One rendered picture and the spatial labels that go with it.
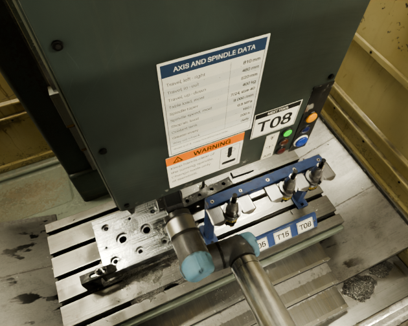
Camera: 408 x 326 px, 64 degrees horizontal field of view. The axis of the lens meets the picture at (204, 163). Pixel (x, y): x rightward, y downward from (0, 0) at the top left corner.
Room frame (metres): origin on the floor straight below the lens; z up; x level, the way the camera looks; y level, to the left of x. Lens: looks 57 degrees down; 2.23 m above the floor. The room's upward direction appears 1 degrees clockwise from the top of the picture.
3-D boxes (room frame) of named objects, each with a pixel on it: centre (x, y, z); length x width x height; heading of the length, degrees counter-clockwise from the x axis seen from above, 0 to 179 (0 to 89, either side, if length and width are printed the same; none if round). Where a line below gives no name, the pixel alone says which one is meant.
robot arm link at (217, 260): (0.26, 0.01, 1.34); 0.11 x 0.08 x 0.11; 111
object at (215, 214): (0.45, -0.05, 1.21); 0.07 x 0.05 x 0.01; 24
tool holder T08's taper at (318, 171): (0.61, -0.40, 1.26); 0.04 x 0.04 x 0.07
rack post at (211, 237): (0.50, -0.03, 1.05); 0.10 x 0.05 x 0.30; 24
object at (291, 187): (0.56, -0.30, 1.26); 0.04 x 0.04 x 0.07
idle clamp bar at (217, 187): (0.67, -0.01, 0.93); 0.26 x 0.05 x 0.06; 119
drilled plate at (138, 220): (0.46, 0.27, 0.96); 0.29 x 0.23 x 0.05; 114
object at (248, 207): (0.49, -0.15, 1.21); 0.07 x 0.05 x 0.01; 24
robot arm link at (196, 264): (0.25, 0.02, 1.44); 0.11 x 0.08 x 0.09; 24
